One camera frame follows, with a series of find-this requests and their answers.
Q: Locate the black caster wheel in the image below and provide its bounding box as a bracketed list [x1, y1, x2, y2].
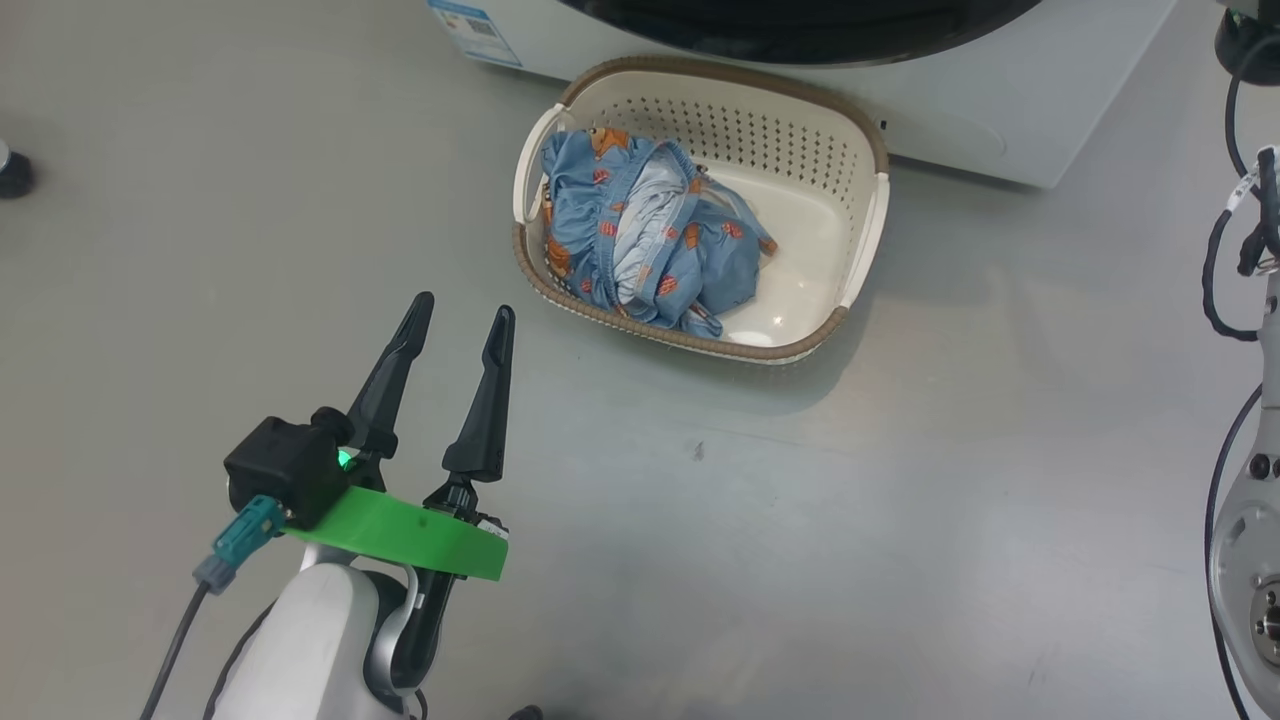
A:
[0, 140, 36, 199]

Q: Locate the thin black looped arm cable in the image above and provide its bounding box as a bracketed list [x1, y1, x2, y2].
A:
[1200, 60, 1280, 343]

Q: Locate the blue white energy label sticker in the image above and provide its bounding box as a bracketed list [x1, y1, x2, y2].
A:
[428, 0, 524, 69]

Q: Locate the thin black curved arm cable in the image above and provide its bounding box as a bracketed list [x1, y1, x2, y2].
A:
[1204, 385, 1265, 720]

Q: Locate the cream laundry basket brown rim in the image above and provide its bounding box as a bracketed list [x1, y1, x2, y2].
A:
[512, 55, 891, 366]

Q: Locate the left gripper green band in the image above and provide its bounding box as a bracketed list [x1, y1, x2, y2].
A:
[283, 291, 518, 694]

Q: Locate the white front-load washing machine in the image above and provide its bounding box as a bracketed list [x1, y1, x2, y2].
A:
[428, 0, 1181, 189]

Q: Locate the blue cartoon print garment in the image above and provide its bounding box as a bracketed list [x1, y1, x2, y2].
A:
[540, 127, 779, 339]

